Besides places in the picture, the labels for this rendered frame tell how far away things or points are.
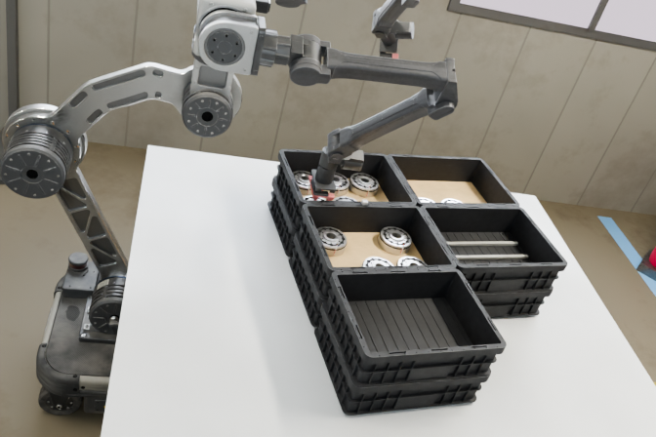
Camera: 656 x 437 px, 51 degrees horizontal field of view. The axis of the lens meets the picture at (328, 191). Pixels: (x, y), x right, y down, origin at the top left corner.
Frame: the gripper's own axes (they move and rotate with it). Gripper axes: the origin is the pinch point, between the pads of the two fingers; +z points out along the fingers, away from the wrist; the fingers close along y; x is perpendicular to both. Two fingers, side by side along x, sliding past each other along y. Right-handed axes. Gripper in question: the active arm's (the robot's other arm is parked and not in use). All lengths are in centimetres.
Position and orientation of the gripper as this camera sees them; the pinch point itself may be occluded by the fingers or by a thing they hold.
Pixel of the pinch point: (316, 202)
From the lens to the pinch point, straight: 218.3
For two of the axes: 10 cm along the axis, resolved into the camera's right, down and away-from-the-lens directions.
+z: -2.4, 8.0, 5.4
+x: -9.5, -1.0, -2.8
